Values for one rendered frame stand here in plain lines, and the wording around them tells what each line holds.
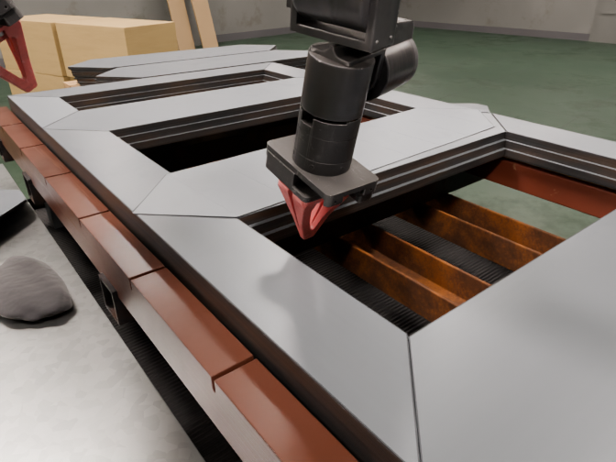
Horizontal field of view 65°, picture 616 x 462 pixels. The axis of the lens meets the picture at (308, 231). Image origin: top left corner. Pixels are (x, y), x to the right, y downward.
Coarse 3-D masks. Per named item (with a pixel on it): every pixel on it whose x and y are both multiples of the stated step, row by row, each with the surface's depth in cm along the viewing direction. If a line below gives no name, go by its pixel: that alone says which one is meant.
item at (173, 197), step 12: (168, 180) 67; (156, 192) 63; (168, 192) 63; (180, 192) 63; (192, 192) 63; (156, 204) 60; (168, 204) 60; (180, 204) 60; (192, 204) 60; (204, 204) 60; (216, 204) 60; (216, 216) 57; (228, 216) 57
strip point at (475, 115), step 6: (420, 108) 102; (426, 108) 102; (432, 108) 102; (438, 108) 102; (444, 108) 102; (450, 108) 101; (444, 114) 98; (450, 114) 98; (456, 114) 98; (462, 114) 98; (468, 114) 98; (474, 114) 98; (480, 114) 98; (468, 120) 94; (474, 120) 94; (480, 120) 94; (486, 120) 94
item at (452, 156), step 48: (96, 96) 116; (144, 96) 122; (48, 144) 90; (144, 144) 91; (480, 144) 84; (528, 144) 85; (96, 192) 70; (384, 192) 70; (144, 240) 58; (192, 288) 50; (240, 336) 43; (288, 384) 38; (336, 432) 34
